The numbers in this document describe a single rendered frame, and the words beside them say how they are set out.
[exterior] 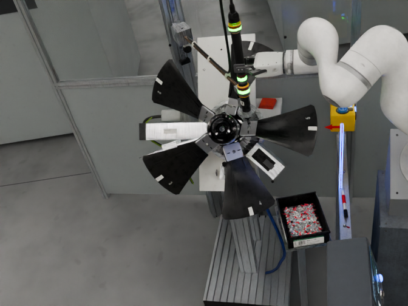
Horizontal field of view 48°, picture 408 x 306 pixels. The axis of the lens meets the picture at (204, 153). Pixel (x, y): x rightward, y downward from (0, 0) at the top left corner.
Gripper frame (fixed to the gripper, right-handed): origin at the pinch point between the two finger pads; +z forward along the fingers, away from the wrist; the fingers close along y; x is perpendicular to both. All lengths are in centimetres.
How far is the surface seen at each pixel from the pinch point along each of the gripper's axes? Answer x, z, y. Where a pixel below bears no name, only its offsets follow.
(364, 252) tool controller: -21, -38, -63
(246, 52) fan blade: -5.4, 0.6, 18.2
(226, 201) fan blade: -46, 8, -23
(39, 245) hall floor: -148, 159, 26
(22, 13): -4, 128, 71
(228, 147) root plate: -33.3, 7.7, -6.0
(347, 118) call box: -41, -38, 21
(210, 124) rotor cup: -23.2, 13.6, -4.2
